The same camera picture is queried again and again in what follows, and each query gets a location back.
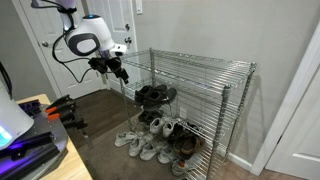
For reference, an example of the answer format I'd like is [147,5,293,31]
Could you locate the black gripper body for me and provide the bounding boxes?
[105,57,124,74]

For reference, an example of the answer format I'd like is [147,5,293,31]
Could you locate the black sneaker with white swoosh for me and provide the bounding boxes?
[142,87,178,112]

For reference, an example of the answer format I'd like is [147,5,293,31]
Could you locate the black slipper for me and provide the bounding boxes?
[146,110,165,126]
[137,109,154,124]

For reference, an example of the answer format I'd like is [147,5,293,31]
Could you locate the white panel door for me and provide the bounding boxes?
[12,0,105,100]
[264,68,320,180]

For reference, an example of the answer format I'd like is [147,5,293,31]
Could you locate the white sneaker green insole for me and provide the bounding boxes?
[114,131,138,148]
[128,136,148,158]

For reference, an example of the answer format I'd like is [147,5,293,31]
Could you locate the black shoe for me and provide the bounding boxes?
[167,122,201,145]

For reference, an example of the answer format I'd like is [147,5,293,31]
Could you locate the brown shoe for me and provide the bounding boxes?
[179,134,206,160]
[172,136,189,155]

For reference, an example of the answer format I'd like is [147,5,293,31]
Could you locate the light wooden table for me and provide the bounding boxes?
[15,93,93,180]

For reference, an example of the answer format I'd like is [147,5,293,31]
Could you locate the grey sneaker orange insole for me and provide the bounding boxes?
[171,155,203,177]

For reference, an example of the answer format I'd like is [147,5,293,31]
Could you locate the black aluminium extrusion bar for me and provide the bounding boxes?
[0,131,56,160]
[0,143,62,180]

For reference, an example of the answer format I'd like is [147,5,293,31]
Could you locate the white baseboard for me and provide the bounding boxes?
[215,146,254,172]

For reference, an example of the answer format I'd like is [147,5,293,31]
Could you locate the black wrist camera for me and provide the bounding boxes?
[88,57,109,74]

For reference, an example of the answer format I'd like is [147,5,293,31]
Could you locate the black clamp orange handles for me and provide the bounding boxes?
[46,111,90,132]
[44,94,80,116]

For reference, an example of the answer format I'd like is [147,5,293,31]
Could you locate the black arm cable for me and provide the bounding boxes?
[51,32,96,84]

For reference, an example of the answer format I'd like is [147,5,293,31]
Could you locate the white light switch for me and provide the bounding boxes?
[135,0,144,16]

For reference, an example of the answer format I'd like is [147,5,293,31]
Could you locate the small black mounting bracket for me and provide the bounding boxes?
[18,99,44,118]

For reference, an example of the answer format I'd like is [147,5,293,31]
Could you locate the chrome wire shelf rack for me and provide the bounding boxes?
[118,47,258,180]

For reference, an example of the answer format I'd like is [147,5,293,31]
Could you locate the white door frame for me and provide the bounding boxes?
[249,19,320,177]

